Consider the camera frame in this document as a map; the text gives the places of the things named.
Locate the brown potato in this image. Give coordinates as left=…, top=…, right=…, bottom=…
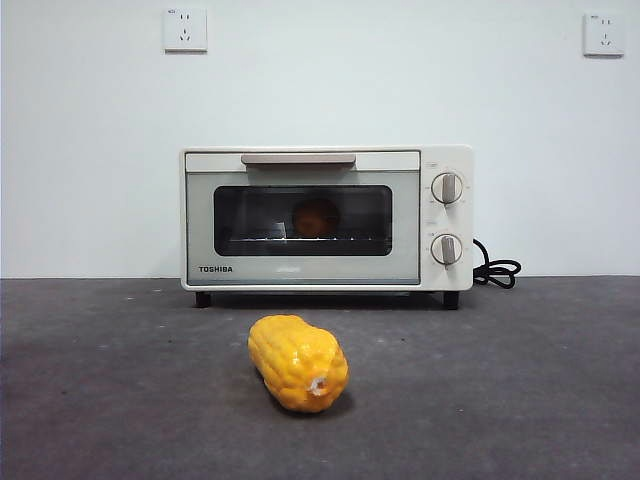
left=292, top=198, right=341, bottom=237

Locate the glass oven door with handle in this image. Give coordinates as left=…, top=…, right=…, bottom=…
left=184, top=151, right=422, bottom=287

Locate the cream oven knob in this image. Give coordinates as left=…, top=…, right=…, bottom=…
left=431, top=172, right=465, bottom=206
left=430, top=233, right=465, bottom=267

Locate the cream Toshiba toaster oven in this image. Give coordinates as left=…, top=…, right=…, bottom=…
left=179, top=144, right=474, bottom=311

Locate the yellow corn cob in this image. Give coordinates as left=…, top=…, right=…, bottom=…
left=247, top=313, right=350, bottom=415

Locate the metal wire oven rack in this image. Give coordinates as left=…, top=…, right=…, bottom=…
left=227, top=234, right=374, bottom=246

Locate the black oven power cable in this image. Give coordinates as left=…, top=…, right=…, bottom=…
left=471, top=237, right=522, bottom=292

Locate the white wall socket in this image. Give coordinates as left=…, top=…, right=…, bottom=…
left=163, top=7, right=209, bottom=55
left=582, top=12, right=626, bottom=59

